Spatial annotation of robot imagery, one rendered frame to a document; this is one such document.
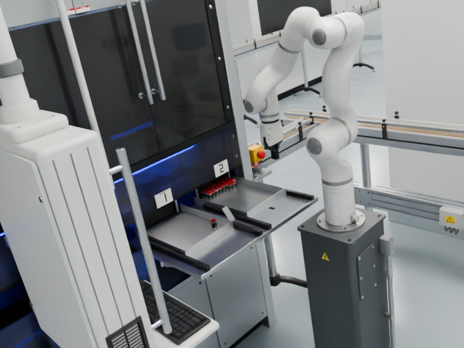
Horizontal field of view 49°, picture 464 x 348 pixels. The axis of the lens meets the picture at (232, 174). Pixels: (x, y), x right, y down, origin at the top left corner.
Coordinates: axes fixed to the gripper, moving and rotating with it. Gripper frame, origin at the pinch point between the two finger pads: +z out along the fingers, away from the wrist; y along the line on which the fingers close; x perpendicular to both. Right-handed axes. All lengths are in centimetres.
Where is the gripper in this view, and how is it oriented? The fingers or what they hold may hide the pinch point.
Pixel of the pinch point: (275, 154)
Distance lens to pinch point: 216.5
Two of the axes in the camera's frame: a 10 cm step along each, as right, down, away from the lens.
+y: -7.0, 3.8, -6.1
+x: 7.0, 1.6, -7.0
